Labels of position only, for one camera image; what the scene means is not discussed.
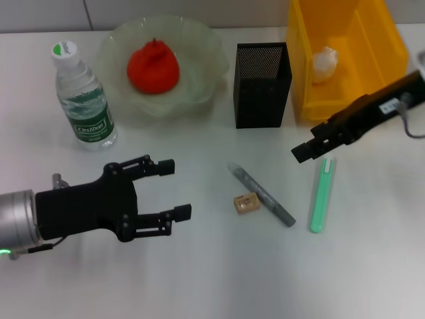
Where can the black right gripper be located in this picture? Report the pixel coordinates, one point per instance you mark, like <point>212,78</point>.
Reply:
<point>372,109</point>

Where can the clear green-label water bottle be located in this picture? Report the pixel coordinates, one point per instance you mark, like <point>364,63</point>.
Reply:
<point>89,109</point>

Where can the yellow plastic bin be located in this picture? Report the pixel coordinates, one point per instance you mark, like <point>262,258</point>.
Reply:
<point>365,50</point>

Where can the grey marker pen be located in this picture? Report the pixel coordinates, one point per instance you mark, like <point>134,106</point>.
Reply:
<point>265,196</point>

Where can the mint green pen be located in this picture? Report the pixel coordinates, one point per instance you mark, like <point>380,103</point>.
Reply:
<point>320,199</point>

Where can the tan eraser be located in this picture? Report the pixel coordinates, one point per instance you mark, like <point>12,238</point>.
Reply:
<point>246,203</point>

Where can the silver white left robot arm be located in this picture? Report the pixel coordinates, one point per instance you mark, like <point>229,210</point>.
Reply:
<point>16,219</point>

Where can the black mesh pen holder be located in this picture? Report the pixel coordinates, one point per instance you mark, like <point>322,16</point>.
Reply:
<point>262,103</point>

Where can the green glass fruit plate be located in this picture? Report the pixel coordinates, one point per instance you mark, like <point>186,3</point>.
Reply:
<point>199,50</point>

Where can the white paper ball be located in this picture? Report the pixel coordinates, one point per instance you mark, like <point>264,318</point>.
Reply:
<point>325,64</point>

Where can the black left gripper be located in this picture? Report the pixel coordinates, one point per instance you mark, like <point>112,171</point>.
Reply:
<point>86,209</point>

